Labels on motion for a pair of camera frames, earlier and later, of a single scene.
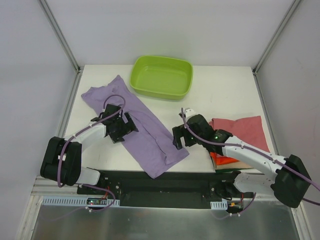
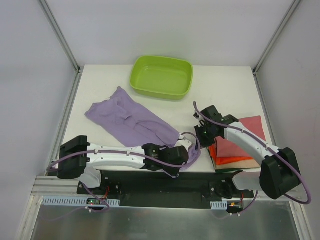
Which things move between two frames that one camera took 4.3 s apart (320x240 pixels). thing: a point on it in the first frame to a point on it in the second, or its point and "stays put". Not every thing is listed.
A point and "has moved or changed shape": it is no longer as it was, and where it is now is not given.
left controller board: (89, 203) stays put
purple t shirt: (152, 146) has moved or changed shape
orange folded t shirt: (219, 160) stays put
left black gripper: (127, 126) to (183, 155)
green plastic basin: (162, 77) stays put
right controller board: (232, 207) stays put
